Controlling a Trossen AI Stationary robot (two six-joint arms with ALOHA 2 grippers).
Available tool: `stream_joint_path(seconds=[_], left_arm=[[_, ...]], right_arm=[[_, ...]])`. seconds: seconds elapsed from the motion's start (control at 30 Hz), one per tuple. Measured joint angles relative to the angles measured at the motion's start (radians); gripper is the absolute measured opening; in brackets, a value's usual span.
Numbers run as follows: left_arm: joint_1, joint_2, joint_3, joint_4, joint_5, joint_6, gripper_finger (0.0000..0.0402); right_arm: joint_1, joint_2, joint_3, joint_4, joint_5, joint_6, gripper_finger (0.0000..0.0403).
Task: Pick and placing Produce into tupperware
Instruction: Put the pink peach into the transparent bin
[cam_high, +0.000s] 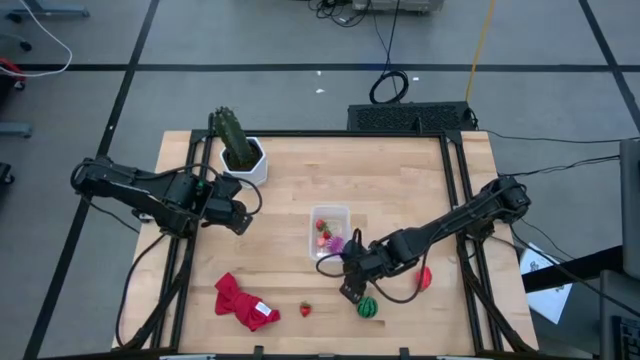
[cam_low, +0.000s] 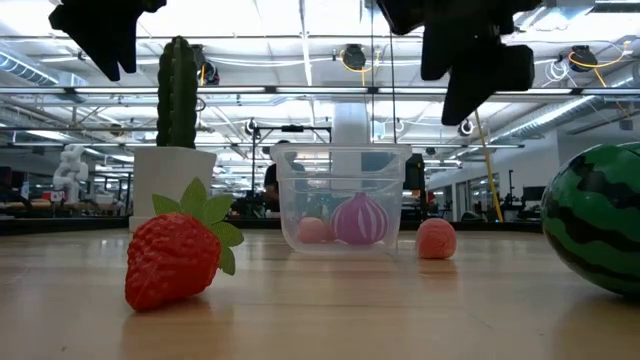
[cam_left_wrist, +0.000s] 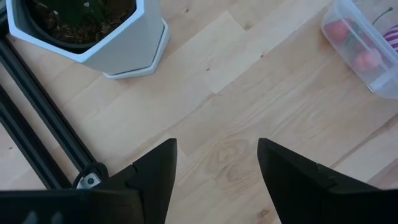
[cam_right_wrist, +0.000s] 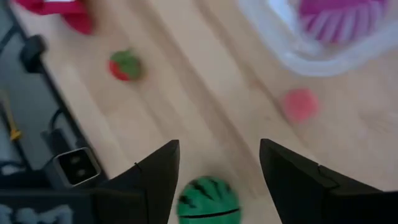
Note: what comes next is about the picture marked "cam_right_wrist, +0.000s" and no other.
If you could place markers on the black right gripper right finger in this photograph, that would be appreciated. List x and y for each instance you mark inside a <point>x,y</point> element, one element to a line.
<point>311,199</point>

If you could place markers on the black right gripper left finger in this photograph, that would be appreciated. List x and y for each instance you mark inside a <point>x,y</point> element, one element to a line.
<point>146,193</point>

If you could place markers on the green striped toy watermelon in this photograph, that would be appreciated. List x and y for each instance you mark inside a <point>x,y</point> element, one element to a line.
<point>208,202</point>

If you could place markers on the pink textured toy fruit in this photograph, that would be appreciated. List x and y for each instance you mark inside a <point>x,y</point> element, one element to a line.
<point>300,105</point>

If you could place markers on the large red toy strawberry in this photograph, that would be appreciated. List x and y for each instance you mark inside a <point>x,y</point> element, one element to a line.
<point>124,65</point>

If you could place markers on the purple toy onion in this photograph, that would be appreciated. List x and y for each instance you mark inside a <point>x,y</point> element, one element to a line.
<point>339,21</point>

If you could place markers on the clear plastic tupperware container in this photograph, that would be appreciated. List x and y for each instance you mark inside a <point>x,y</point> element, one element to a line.
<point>280,46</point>

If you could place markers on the red knotted cloth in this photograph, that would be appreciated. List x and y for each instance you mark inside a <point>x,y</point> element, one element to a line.
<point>74,18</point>

